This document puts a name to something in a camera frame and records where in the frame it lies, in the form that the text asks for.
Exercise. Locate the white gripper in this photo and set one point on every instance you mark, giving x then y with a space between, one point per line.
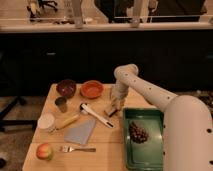
118 92

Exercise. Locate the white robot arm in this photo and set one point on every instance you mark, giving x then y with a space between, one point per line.
187 125

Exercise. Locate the orange bowl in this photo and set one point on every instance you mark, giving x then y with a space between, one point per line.
91 89

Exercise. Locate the dark grape bunch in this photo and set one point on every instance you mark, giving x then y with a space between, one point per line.
137 134

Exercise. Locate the blue grey cloth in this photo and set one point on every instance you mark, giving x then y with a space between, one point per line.
80 134

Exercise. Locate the dark red bowl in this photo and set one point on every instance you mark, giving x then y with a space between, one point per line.
66 88

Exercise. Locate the small metal cup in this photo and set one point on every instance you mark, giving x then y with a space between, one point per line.
61 103

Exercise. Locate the green plastic tray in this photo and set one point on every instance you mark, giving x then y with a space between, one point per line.
147 156

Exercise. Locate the silver fork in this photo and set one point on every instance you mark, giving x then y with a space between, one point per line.
68 149

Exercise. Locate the red yellow apple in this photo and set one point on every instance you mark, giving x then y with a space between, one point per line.
44 152

